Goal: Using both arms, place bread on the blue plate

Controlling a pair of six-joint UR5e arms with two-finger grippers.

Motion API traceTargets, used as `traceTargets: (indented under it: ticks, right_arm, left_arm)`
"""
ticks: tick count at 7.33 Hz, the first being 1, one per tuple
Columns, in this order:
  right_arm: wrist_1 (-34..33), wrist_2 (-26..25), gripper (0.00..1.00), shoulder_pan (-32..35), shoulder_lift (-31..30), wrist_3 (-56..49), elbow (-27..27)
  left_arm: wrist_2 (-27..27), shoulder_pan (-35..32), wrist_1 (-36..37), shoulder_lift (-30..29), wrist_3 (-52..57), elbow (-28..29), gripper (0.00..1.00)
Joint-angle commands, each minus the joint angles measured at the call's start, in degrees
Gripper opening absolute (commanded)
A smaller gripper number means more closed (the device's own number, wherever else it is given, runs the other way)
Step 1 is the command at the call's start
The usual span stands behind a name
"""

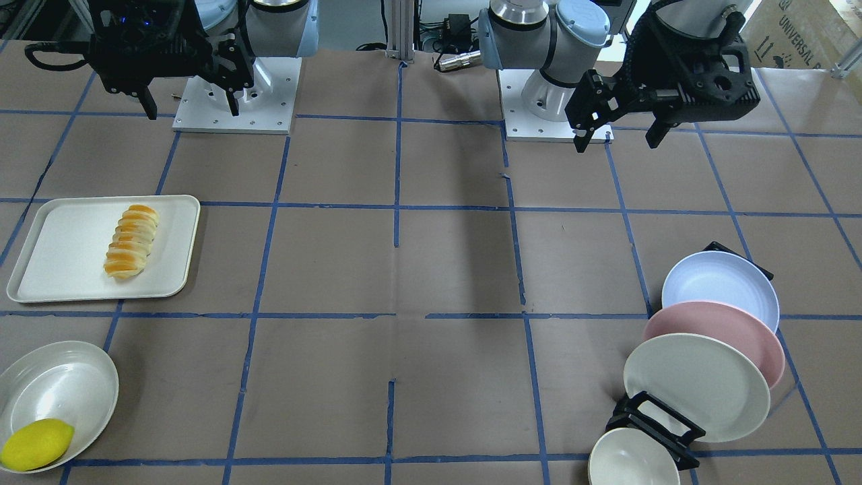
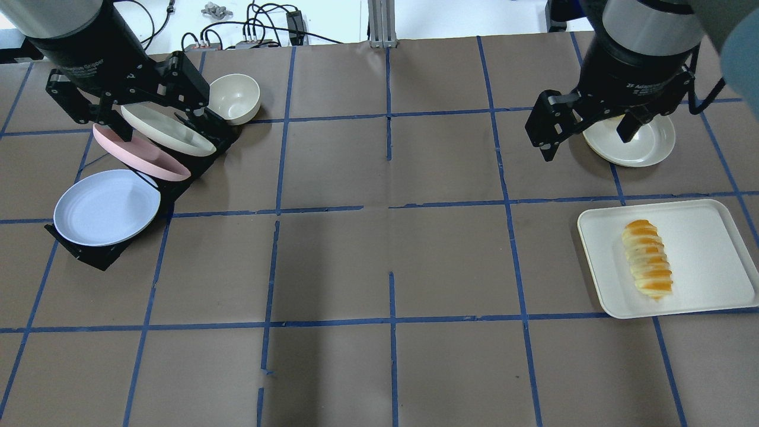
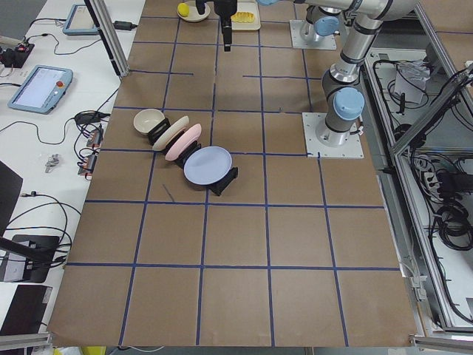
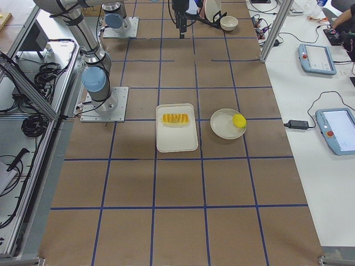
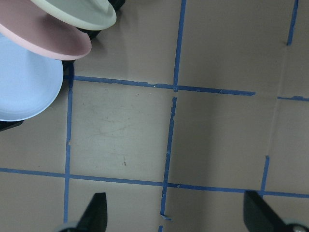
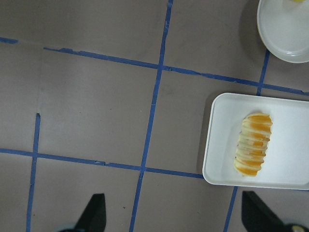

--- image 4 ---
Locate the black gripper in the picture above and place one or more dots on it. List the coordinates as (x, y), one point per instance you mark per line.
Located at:
(180, 7)

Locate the orange striped bread loaf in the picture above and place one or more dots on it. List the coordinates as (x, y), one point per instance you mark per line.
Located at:
(175, 119)

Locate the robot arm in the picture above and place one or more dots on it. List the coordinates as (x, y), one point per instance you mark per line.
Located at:
(118, 9)
(95, 77)

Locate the cream plate in rack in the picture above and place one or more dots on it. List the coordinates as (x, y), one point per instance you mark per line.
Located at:
(211, 7)

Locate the cream round plate with lemon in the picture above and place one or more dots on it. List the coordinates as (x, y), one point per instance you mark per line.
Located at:
(222, 125)

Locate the black dish rack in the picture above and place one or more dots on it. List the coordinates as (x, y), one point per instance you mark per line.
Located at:
(214, 21)

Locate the cream bowl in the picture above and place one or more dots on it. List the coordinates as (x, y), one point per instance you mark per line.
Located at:
(228, 23)

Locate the yellow lemon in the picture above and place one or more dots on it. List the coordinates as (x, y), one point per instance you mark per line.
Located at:
(239, 121)

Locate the cream rectangular tray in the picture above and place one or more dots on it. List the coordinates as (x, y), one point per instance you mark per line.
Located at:
(176, 139)

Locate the upper teach pendant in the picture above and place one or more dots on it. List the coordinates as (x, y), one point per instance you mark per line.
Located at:
(316, 59)

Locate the teach pendant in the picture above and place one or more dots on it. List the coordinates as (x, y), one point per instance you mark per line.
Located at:
(337, 128)
(316, 59)

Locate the black power adapter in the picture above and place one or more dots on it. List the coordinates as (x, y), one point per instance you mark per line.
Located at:
(297, 124)

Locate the person at desk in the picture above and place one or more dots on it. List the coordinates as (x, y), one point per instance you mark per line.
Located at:
(344, 25)

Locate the lower teach pendant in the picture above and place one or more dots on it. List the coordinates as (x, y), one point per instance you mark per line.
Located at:
(337, 128)

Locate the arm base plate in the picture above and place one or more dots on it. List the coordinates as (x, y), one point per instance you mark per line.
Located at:
(112, 110)
(120, 28)

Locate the aluminium frame post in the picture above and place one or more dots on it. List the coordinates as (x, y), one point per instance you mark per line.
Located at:
(275, 29)

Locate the aluminium frame rail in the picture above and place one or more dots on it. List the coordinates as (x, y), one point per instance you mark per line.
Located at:
(25, 86)

